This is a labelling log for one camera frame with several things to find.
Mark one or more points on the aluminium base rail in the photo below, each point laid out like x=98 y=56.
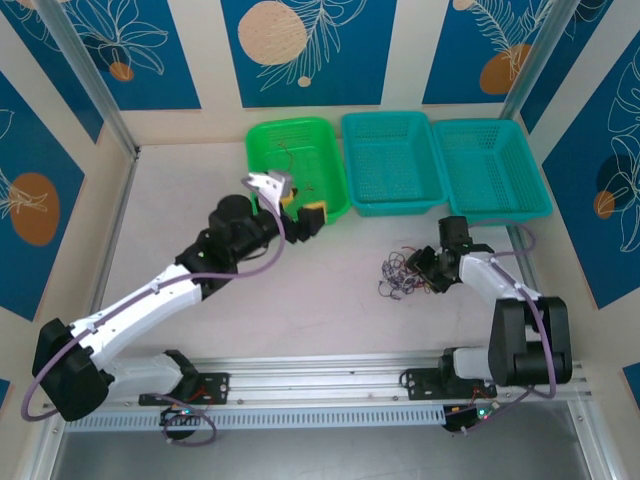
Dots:
x=320 y=380

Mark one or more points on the aluminium frame post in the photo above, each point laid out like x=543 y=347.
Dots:
x=85 y=60
x=540 y=55

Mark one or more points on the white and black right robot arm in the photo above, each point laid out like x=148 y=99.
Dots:
x=505 y=342

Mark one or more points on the teal plastic basket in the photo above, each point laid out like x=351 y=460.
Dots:
x=490 y=170
x=390 y=165

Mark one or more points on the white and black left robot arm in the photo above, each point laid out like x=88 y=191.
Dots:
x=140 y=306

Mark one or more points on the green plastic basket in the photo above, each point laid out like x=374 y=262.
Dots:
x=300 y=145

